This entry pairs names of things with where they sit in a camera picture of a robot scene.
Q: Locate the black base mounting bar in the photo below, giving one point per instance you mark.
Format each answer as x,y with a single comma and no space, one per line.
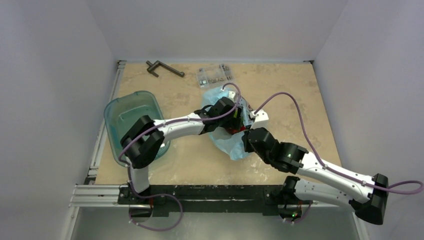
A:
161,200

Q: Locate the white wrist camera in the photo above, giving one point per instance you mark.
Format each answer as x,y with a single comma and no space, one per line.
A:
232,95
259,119

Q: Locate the dark metal crank handle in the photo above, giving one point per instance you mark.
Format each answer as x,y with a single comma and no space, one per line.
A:
153,66

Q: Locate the clear plastic organizer box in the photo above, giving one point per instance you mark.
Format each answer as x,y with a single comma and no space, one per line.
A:
214,75

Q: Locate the aluminium frame rail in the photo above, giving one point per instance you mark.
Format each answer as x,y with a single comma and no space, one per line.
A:
92,195

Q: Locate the red fake apple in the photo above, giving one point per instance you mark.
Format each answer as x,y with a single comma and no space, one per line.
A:
235,130

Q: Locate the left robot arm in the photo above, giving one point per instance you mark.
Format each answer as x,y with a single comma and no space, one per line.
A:
142,142

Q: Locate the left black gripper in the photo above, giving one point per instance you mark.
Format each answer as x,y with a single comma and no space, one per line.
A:
233,123

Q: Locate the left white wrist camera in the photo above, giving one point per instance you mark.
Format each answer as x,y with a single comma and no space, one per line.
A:
232,95

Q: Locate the light blue plastic bag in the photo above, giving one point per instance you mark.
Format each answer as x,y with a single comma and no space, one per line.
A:
227,140

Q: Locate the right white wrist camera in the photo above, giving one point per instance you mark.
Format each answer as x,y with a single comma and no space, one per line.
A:
259,119

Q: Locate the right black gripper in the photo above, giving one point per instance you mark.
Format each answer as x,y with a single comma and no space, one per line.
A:
247,139

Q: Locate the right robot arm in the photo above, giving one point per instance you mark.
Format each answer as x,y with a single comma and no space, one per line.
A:
312,178

